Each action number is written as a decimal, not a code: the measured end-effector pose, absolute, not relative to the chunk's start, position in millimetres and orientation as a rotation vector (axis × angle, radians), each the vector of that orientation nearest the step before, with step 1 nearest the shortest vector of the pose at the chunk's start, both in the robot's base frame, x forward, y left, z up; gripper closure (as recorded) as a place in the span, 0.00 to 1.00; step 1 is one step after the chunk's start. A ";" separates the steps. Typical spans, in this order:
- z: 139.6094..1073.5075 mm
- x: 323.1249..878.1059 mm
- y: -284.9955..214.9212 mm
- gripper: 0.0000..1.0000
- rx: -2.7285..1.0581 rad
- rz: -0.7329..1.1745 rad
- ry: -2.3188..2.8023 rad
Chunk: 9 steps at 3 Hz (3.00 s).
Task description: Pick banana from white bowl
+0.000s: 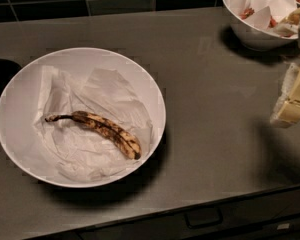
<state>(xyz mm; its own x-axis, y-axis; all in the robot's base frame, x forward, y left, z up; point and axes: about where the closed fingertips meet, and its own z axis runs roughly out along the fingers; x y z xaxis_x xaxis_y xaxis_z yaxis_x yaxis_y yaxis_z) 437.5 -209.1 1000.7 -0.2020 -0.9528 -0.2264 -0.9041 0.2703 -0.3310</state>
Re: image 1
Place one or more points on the white crumpled paper liner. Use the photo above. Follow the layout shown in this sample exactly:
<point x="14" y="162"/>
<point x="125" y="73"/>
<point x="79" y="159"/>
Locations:
<point x="81" y="154"/>

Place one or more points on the red fruit pieces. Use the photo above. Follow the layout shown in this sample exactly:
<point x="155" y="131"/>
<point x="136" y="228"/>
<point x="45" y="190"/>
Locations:
<point x="261" y="19"/>

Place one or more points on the small white bowl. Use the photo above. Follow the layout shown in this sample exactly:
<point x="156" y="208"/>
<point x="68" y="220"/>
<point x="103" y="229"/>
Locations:
<point x="254" y="39"/>

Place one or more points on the large white bowl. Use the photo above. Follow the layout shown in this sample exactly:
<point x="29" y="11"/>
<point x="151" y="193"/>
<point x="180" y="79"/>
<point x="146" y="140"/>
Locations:
<point x="19" y="107"/>

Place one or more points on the dark drawer handle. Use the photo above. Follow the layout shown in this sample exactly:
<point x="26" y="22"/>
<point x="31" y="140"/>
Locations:
<point x="203" y="217"/>

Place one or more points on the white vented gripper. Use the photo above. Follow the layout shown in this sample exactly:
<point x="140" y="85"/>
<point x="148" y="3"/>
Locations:
<point x="287" y="109"/>

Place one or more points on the white paper in small bowl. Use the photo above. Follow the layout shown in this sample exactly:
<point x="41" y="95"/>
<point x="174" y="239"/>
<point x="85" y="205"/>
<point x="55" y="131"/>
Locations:
<point x="285" y="12"/>

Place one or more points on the overripe spotted banana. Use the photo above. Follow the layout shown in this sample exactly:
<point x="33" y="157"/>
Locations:
<point x="126" y="142"/>

